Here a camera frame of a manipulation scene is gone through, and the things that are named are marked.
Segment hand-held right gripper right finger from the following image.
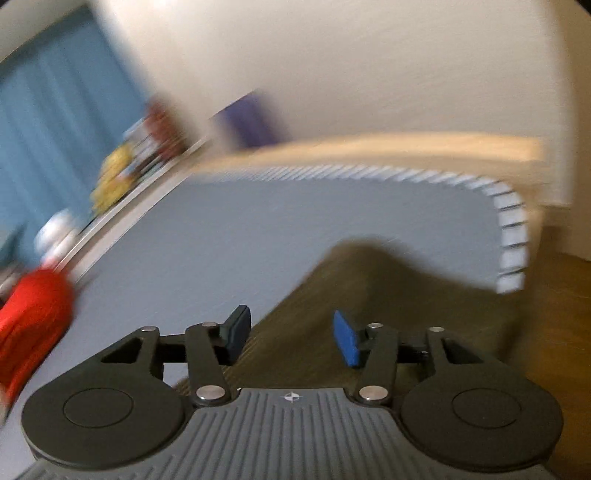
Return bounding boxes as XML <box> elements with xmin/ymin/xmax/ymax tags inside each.
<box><xmin>332</xmin><ymin>310</ymin><xmax>484</xmax><ymax>408</ymax></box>

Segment purple box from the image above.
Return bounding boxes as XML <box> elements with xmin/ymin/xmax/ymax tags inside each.
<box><xmin>210</xmin><ymin>90</ymin><xmax>290</xmax><ymax>151</ymax></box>

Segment dark olive pants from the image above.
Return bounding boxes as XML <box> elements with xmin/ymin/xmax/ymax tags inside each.
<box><xmin>173</xmin><ymin>237</ymin><xmax>532</xmax><ymax>403</ymax></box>

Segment yellow plush toy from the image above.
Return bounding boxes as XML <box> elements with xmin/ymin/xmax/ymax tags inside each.
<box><xmin>90</xmin><ymin>143</ymin><xmax>140</xmax><ymax>216</ymax></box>

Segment wooden bed frame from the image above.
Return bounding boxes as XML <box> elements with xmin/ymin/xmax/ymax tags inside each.
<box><xmin>69</xmin><ymin>131</ymin><xmax>546</xmax><ymax>283</ymax></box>

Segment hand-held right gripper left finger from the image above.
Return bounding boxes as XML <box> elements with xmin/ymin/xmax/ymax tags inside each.
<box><xmin>100</xmin><ymin>305</ymin><xmax>253</xmax><ymax>408</ymax></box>

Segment small white figure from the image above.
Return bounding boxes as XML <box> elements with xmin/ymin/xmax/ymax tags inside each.
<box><xmin>122</xmin><ymin>117</ymin><xmax>154</xmax><ymax>154</ymax></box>

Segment blue-grey bed mattress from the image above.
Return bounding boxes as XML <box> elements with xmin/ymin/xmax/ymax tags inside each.
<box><xmin>0</xmin><ymin>164</ymin><xmax>528</xmax><ymax>480</ymax></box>

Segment white plush toy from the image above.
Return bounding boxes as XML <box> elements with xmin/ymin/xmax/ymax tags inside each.
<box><xmin>34</xmin><ymin>210</ymin><xmax>80</xmax><ymax>267</ymax></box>

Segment red cloth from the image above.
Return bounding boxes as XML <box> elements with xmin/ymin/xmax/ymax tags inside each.
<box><xmin>0</xmin><ymin>268</ymin><xmax>75</xmax><ymax>412</ymax></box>

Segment dark red plush toy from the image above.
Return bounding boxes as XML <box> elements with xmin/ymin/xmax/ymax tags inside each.
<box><xmin>145</xmin><ymin>99</ymin><xmax>188</xmax><ymax>158</ymax></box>

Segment blue curtain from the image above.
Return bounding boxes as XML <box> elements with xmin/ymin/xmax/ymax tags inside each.
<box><xmin>0</xmin><ymin>4</ymin><xmax>154</xmax><ymax>278</ymax></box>

